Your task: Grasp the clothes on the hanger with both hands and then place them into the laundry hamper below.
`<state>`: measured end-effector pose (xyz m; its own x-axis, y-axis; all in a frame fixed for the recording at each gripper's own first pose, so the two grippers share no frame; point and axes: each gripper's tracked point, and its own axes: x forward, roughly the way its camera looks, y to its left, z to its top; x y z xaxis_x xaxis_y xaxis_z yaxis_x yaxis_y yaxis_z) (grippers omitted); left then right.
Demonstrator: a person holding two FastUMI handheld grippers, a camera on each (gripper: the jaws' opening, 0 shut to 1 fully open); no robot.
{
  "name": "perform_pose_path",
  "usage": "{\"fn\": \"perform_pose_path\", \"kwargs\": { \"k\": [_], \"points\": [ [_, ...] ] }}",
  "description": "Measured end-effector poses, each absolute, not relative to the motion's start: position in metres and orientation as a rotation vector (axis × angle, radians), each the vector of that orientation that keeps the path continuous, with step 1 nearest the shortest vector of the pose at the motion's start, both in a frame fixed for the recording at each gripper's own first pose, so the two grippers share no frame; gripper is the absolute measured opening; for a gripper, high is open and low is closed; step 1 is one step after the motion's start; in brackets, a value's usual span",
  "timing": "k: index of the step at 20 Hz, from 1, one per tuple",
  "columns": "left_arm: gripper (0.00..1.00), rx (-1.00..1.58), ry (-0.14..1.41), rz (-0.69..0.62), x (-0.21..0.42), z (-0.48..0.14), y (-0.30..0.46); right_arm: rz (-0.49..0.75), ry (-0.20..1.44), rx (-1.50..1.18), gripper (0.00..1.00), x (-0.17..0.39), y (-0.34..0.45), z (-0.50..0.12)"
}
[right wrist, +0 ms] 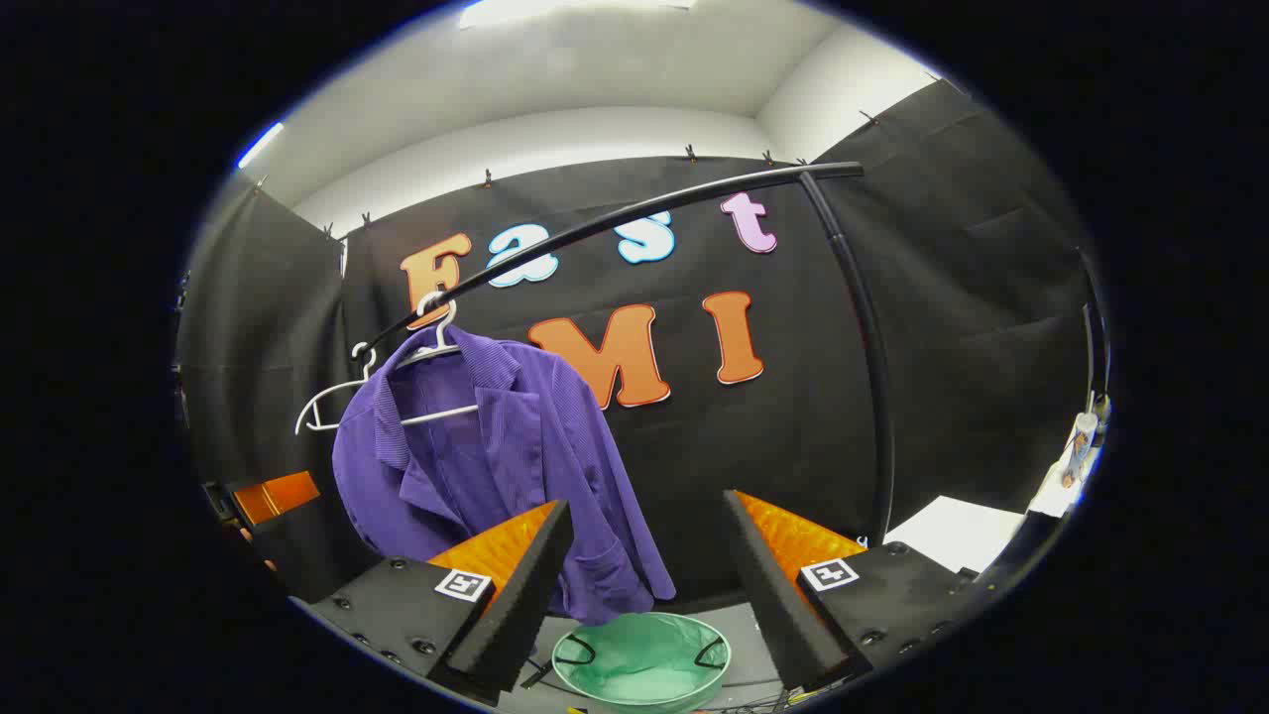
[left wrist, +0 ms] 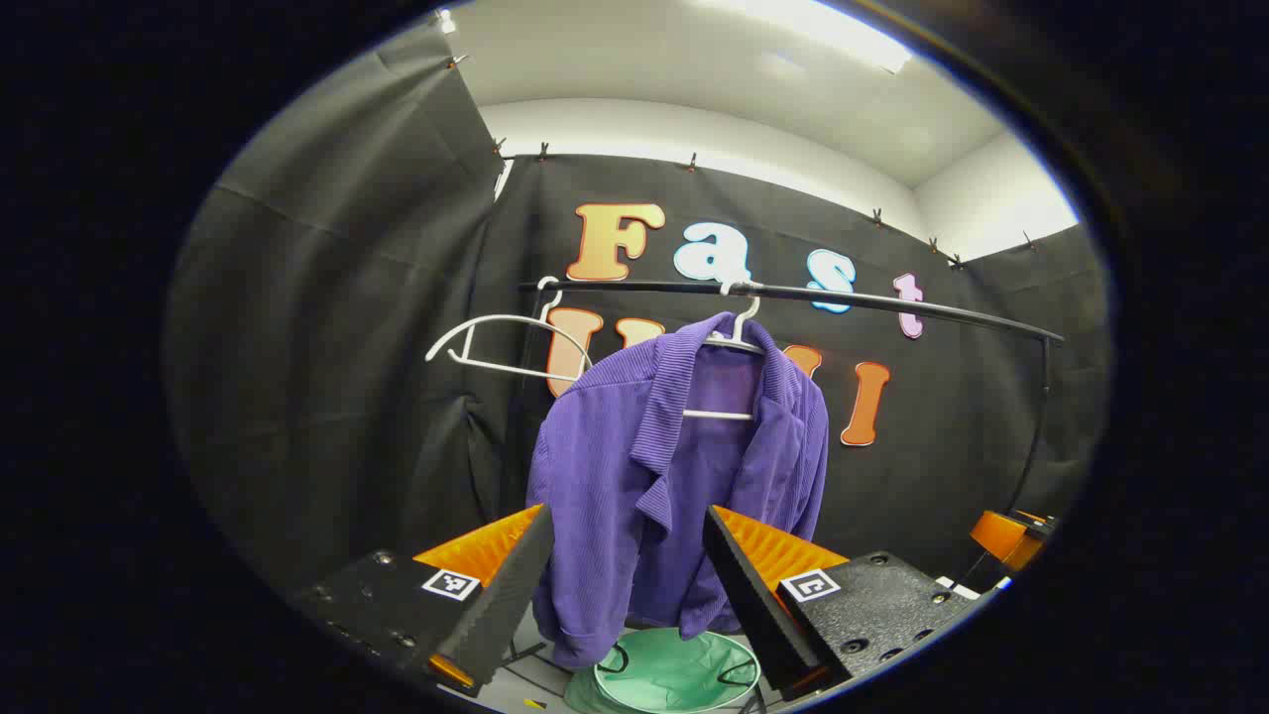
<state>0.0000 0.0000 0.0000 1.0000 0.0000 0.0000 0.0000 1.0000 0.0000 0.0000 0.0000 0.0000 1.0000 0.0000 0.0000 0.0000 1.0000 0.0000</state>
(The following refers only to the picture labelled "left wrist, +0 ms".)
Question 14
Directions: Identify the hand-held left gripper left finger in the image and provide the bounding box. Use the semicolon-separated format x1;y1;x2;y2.
292;504;556;698

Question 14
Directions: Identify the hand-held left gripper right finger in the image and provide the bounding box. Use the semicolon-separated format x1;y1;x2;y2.
702;504;982;703

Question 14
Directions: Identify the green laundry hamper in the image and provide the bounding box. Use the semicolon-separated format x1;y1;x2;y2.
563;627;764;714

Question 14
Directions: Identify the purple ribbed jacket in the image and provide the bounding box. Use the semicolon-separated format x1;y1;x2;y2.
525;312;830;670

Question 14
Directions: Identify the white clothes hanger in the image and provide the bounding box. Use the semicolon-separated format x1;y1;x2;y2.
682;281;769;421
426;278;596;384

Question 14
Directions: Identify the black garment rack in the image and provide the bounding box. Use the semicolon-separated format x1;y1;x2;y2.
516;280;1067;517

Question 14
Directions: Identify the black backdrop cloth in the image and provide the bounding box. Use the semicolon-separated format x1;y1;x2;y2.
164;20;1111;596

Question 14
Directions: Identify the long ceiling light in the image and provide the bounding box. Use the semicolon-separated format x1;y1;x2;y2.
694;0;913;75

